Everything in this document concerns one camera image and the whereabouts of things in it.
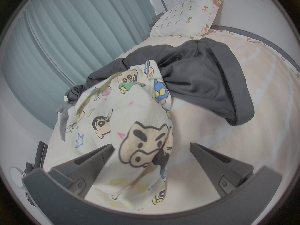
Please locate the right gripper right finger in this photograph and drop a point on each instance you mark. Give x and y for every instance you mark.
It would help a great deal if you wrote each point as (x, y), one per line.
(222, 172)

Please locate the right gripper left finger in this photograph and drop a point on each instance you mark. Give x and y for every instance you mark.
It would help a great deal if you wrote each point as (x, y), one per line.
(77, 172)

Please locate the white printed pyjama top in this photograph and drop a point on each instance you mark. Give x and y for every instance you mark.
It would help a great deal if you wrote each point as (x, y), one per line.
(131, 116)

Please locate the bed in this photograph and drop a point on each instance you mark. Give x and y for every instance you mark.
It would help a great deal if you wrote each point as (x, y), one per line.
(234, 137)

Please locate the pile of clothes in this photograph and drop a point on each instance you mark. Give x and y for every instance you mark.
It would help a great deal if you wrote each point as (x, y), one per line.
(70, 95)

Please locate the round white mirror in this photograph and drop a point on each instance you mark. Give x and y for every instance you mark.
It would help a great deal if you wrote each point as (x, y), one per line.
(17, 177)

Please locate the black garment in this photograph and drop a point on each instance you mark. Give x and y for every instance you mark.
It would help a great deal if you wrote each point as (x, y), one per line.
(194, 78)

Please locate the blue-green curtain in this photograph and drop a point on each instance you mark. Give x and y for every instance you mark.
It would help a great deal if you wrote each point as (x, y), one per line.
(93, 20)
(28, 74)

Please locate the white printed pillow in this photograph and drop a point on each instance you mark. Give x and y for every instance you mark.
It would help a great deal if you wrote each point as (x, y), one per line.
(187, 15)

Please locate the grey bedside table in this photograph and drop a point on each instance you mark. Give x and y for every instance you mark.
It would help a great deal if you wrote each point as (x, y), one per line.
(158, 16)

